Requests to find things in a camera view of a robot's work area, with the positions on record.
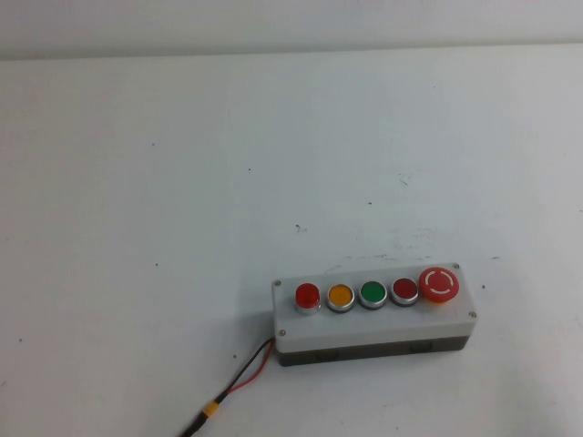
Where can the yellow push button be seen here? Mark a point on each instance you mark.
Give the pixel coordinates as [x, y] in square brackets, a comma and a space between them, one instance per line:
[340, 297]

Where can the green push button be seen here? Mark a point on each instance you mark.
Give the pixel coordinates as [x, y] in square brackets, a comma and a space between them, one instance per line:
[372, 292]

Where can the dark red push button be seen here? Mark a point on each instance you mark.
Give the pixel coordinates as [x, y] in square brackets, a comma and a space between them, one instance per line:
[404, 289]

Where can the white and grey button box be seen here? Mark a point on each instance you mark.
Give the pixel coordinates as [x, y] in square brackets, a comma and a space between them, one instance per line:
[378, 330]

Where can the red mushroom emergency stop button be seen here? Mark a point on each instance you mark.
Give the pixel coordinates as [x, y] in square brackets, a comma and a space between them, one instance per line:
[438, 284]

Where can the red indicator lamp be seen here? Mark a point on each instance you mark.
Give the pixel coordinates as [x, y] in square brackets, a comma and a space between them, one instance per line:
[308, 296]

